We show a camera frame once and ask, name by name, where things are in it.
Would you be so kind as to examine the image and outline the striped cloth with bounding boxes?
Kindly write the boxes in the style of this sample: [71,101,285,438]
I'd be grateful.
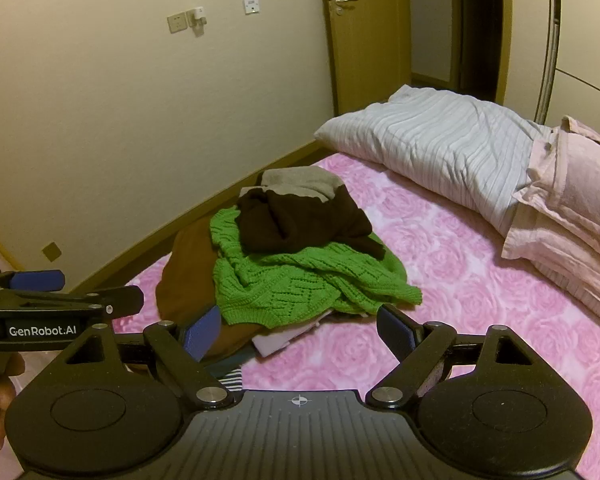
[220,367,245,392]

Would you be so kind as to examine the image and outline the pink blanket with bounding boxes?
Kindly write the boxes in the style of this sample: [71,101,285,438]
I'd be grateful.
[500,115,600,333]

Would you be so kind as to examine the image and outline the brown garment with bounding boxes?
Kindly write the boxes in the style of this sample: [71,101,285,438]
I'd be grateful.
[156,220,265,363]

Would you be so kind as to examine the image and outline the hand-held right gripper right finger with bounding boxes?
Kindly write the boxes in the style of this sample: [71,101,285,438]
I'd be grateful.
[365,302,538,409]

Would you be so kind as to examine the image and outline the green knitted sweater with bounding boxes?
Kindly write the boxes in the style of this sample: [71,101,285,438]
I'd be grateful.
[209,207,423,330]

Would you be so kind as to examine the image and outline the grey and dark brown sweater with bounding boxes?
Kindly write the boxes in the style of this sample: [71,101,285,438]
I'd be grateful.
[236,167,385,261]

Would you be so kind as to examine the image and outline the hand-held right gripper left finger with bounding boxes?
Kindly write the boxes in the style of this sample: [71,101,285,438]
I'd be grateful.
[62,304,237,409]

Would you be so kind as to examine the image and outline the wooden door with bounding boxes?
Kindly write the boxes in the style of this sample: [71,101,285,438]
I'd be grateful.
[320,0,413,116]

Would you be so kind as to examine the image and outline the pink floral bedsheet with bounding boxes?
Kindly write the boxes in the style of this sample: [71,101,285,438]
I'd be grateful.
[10,152,600,480]

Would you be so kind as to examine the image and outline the white garment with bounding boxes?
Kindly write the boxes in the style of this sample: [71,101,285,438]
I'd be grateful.
[252,310,341,358]

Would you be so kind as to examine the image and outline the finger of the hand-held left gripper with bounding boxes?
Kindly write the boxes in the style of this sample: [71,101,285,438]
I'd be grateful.
[7,285,145,319]
[0,269,66,295]

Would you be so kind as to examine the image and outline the cream wardrobe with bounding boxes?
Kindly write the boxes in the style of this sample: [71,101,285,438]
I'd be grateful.
[537,0,600,156]

